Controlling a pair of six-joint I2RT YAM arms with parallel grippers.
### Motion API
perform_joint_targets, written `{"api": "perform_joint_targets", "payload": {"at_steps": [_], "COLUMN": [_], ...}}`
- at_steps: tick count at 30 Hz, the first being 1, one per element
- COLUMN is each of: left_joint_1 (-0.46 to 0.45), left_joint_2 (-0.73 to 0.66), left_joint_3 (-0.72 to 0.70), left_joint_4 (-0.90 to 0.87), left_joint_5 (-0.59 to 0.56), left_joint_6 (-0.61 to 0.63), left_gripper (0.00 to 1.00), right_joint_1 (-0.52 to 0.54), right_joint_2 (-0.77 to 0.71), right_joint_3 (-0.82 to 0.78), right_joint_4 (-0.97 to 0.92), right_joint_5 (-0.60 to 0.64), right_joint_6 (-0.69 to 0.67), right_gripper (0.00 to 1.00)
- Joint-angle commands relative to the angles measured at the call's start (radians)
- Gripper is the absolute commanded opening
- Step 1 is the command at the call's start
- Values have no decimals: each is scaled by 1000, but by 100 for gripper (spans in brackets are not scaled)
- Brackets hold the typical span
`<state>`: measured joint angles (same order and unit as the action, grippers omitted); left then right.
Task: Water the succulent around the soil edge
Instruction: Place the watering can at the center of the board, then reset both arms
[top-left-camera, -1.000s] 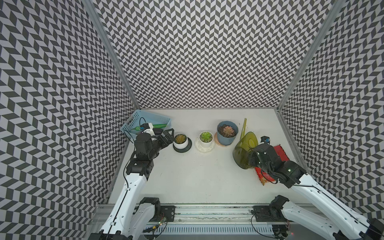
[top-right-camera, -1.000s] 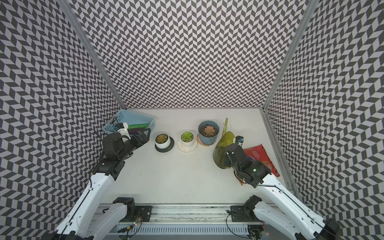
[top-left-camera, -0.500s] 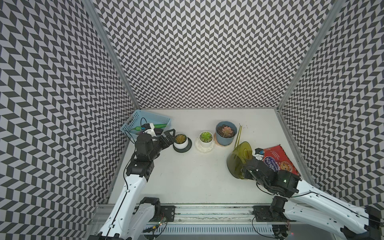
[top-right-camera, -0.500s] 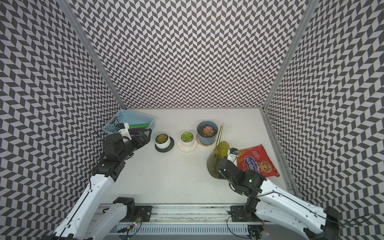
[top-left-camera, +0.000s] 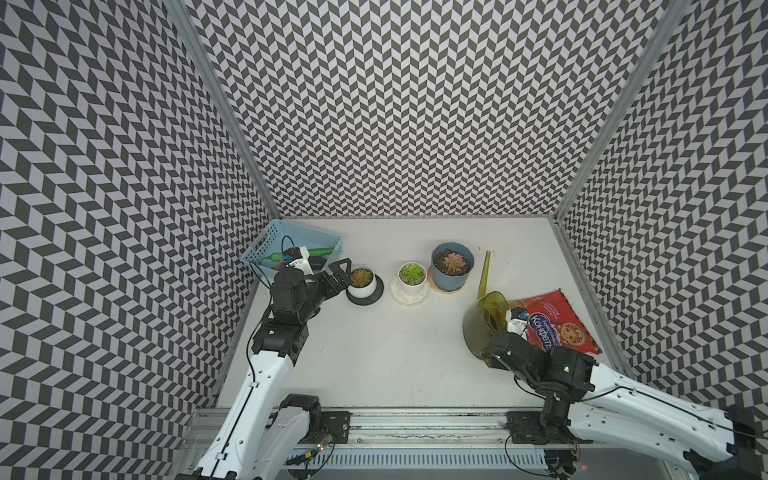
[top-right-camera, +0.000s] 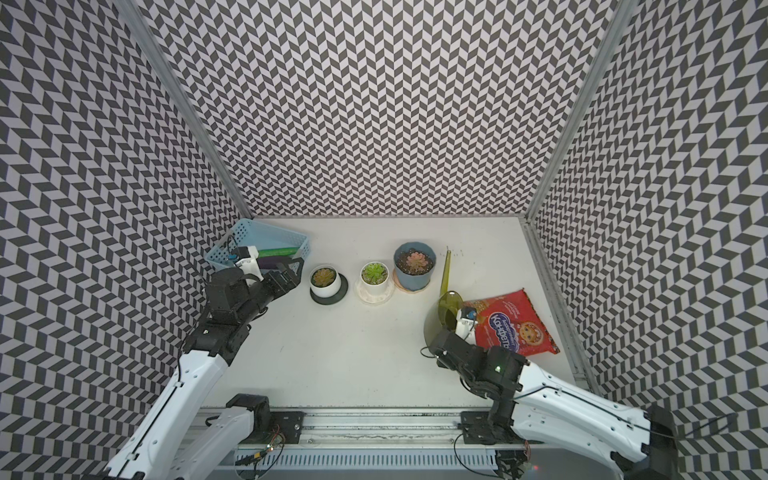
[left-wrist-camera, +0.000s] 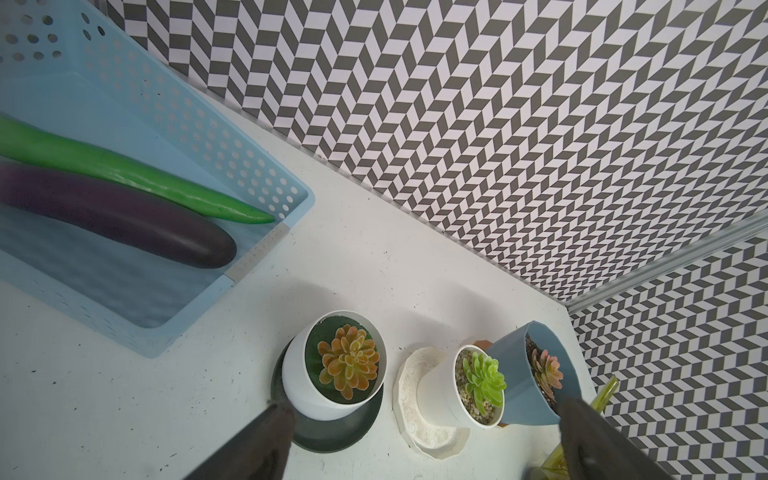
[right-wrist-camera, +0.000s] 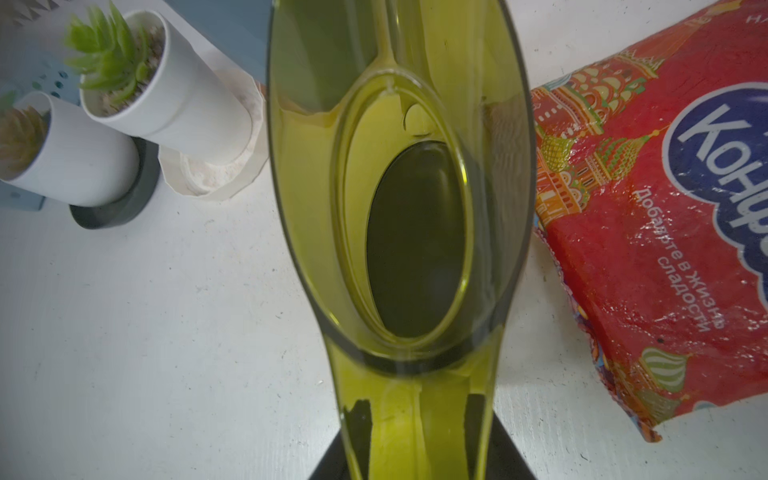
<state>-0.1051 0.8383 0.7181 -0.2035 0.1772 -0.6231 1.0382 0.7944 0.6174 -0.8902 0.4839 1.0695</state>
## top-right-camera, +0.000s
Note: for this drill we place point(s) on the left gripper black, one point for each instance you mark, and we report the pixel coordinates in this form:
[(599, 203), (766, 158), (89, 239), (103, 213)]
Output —
[(272, 277)]

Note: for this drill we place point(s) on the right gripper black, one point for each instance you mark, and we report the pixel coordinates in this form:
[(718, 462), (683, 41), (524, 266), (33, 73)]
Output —
[(442, 364)]

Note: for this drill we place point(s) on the green transparent watering can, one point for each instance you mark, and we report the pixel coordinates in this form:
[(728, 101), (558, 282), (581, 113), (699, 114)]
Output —
[(445, 313)]

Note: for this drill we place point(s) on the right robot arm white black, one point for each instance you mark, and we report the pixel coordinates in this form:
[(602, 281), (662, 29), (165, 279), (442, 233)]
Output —
[(529, 403)]

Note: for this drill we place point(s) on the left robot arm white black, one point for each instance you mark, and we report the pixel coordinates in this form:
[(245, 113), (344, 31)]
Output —
[(154, 450)]

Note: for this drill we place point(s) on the yellow succulent white pot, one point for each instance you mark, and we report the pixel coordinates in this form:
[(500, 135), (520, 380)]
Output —
[(325, 282)]

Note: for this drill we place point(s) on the green succulent white pot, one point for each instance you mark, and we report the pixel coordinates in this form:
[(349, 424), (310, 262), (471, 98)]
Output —
[(375, 272)]

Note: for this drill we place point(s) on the pink succulent blue pot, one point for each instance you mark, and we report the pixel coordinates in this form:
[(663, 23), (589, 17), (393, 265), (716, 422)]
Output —
[(414, 264)]

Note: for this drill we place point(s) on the purple toy eggplant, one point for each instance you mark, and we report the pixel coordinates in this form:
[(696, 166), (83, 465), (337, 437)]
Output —
[(271, 263)]

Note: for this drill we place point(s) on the light blue plastic basket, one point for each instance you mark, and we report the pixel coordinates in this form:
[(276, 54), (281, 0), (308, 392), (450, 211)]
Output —
[(261, 235)]

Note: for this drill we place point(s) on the red cookie snack bag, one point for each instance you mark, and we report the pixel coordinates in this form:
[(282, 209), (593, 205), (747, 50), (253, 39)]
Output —
[(510, 321)]

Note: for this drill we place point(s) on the black round saucer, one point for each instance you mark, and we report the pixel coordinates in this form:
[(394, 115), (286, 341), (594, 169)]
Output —
[(343, 284)]

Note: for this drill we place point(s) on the white round saucer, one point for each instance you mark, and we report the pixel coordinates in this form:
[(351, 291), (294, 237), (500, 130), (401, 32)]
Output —
[(375, 294)]

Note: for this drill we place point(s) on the terracotta round saucer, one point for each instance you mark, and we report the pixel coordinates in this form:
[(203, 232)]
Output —
[(401, 288)]

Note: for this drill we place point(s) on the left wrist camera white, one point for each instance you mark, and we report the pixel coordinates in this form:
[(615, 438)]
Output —
[(246, 259)]

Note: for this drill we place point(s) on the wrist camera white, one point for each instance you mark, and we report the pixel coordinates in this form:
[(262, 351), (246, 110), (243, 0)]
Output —
[(246, 259), (466, 324)]

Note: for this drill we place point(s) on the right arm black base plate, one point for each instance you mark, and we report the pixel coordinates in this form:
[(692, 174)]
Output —
[(476, 430)]

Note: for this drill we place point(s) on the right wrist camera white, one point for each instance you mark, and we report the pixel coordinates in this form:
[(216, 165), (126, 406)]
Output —
[(466, 324)]

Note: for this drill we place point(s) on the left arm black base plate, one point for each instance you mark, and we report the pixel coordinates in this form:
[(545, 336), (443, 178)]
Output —
[(286, 423)]

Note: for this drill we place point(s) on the aluminium front rail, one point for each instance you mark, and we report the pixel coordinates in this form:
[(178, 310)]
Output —
[(376, 439)]

